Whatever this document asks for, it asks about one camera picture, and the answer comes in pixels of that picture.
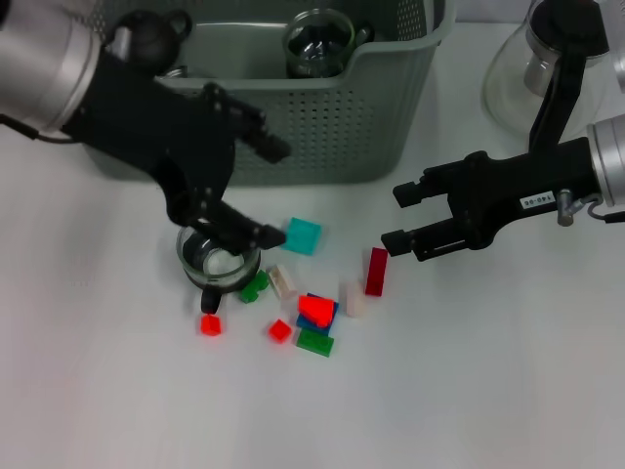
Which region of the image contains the green flat building brick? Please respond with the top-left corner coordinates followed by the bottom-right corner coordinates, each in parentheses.
top-left (295, 327), bottom-right (336, 358)

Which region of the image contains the dark red long brick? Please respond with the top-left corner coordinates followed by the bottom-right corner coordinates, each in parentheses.
top-left (364, 247), bottom-right (390, 298)

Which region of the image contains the red sloped building brick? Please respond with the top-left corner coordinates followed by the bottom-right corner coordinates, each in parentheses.
top-left (297, 294), bottom-right (336, 328)

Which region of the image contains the right gripper cable with plug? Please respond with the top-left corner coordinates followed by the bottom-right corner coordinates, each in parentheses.
top-left (556, 188), bottom-right (625, 227)

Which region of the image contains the left gripper cable with plug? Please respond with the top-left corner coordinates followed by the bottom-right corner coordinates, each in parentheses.
top-left (0, 114), bottom-right (74, 146)

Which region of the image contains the green notched building brick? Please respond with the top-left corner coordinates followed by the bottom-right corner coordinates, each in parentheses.
top-left (237, 271), bottom-right (271, 304)

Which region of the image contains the small red building brick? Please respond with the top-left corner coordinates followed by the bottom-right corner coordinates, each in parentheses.
top-left (199, 313), bottom-right (224, 337)
top-left (267, 319), bottom-right (293, 345)

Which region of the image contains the glass carafe with black handle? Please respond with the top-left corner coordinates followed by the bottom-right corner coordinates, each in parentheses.
top-left (482, 0), bottom-right (611, 152)

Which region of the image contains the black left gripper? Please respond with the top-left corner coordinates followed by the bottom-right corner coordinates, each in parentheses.
top-left (61, 48), bottom-right (293, 256)

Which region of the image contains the pale pink building brick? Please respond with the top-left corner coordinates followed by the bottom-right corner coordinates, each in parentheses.
top-left (339, 278), bottom-right (366, 319)

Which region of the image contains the teal square building brick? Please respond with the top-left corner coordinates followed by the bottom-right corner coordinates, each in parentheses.
top-left (280, 217), bottom-right (322, 258)

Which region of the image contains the blue building brick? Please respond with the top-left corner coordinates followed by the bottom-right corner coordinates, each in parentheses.
top-left (296, 292), bottom-right (340, 337)

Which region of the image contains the black clay teapot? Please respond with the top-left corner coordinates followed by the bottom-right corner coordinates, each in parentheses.
top-left (109, 9), bottom-right (193, 74)

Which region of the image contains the gripper cable with plug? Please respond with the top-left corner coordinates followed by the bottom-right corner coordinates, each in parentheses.
top-left (0, 114), bottom-right (74, 146)
top-left (556, 188), bottom-right (625, 227)

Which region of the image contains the grey-green perforated storage bin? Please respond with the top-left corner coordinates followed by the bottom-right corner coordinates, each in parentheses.
top-left (82, 0), bottom-right (458, 187)

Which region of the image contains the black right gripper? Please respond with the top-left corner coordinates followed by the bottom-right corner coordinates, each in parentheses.
top-left (379, 136), bottom-right (601, 264)

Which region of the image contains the translucent white building brick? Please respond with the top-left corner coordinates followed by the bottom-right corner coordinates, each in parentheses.
top-left (267, 263), bottom-right (299, 309)

